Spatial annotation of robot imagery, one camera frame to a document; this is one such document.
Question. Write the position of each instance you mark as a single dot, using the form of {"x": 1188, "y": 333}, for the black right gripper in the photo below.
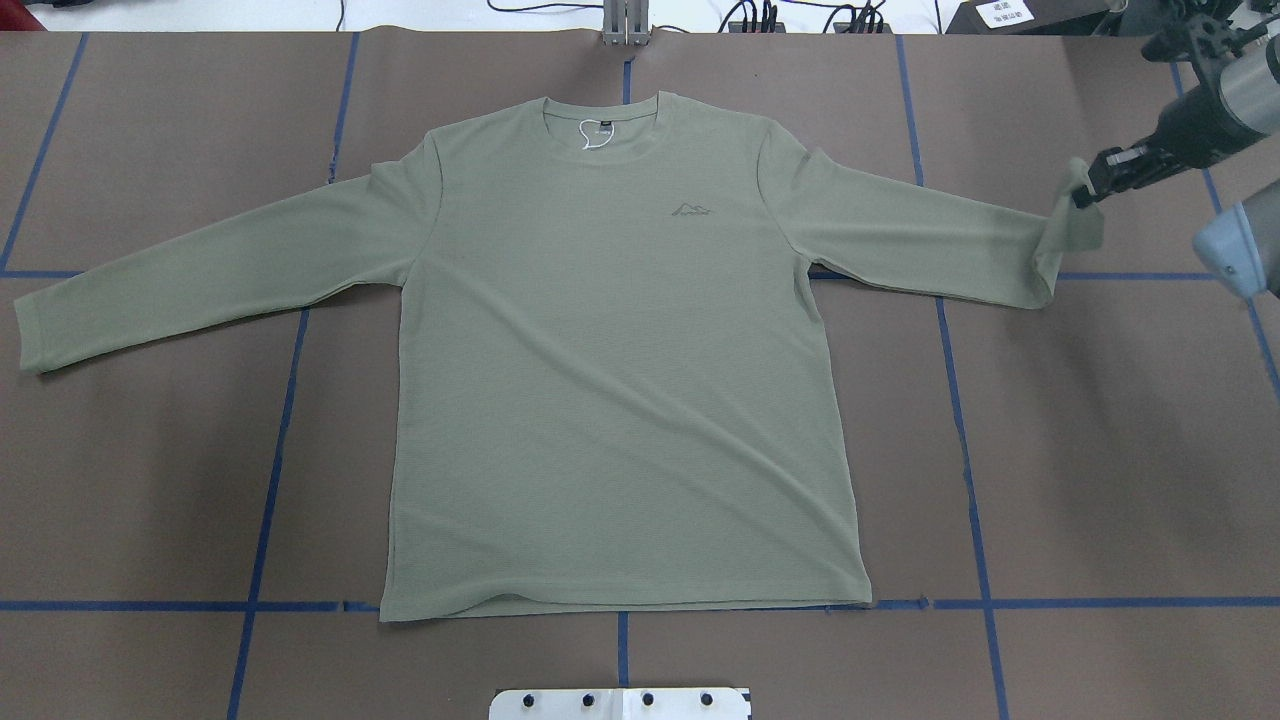
{"x": 1187, "y": 128}

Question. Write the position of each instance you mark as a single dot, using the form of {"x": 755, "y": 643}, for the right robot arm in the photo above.
{"x": 1234, "y": 106}

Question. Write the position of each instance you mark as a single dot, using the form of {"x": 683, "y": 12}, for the aluminium frame post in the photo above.
{"x": 626, "y": 23}

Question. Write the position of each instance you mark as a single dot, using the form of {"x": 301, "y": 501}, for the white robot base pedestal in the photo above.
{"x": 623, "y": 703}

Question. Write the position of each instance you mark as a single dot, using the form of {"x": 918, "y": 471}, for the olive green long-sleeve shirt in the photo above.
{"x": 615, "y": 386}

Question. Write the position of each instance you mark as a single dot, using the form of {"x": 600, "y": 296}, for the black box with label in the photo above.
{"x": 1028, "y": 18}

